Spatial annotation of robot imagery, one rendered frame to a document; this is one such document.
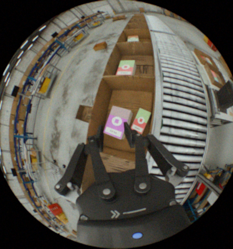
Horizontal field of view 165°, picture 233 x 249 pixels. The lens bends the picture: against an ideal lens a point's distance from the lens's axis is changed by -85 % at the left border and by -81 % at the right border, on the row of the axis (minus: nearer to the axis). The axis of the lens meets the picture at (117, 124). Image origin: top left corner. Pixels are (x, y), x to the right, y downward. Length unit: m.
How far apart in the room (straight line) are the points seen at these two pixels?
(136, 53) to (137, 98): 0.45
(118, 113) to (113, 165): 0.32
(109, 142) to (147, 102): 0.33
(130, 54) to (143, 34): 0.42
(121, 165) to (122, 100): 0.41
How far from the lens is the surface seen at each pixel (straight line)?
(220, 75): 1.60
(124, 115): 0.48
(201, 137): 0.83
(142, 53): 0.83
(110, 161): 0.58
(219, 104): 1.11
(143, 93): 0.58
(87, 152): 0.15
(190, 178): 0.88
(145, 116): 0.50
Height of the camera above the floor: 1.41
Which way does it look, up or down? 70 degrees down
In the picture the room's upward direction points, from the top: 66 degrees counter-clockwise
